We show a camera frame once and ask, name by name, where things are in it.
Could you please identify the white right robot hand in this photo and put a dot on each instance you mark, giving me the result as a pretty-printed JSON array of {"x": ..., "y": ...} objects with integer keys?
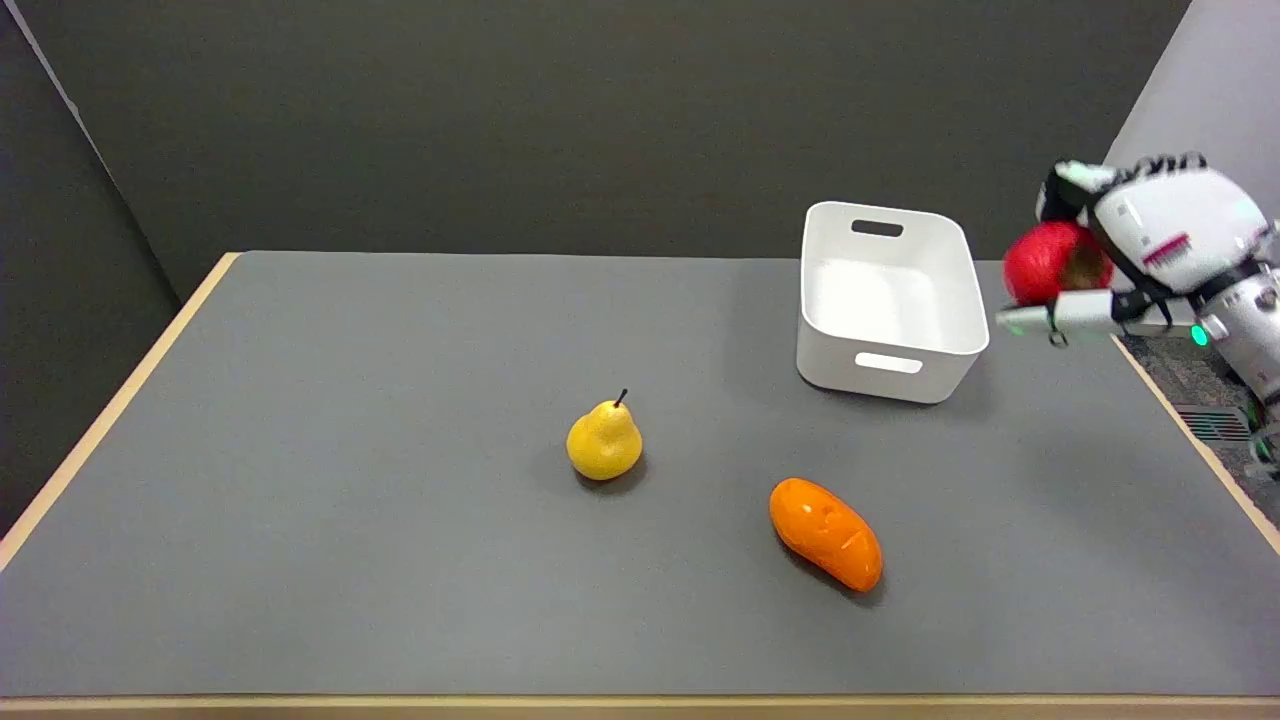
[{"x": 1175, "y": 225}]

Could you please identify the red apple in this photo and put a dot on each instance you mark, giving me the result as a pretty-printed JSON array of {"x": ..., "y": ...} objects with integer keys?
[{"x": 1050, "y": 262}]

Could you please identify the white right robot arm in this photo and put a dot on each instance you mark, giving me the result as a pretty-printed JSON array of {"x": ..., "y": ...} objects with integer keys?
[{"x": 1252, "y": 335}]

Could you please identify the white plastic box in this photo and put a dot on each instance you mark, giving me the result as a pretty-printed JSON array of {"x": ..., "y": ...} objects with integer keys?
[{"x": 888, "y": 300}]

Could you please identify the floor vent grille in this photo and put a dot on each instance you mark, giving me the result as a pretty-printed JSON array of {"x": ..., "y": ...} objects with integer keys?
[{"x": 1213, "y": 423}]

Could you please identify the orange sweet potato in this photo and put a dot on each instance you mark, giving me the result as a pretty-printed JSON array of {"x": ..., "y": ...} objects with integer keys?
[{"x": 826, "y": 532}]

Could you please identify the yellow pear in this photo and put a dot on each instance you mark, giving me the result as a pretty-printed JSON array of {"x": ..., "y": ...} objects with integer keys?
[{"x": 604, "y": 440}]

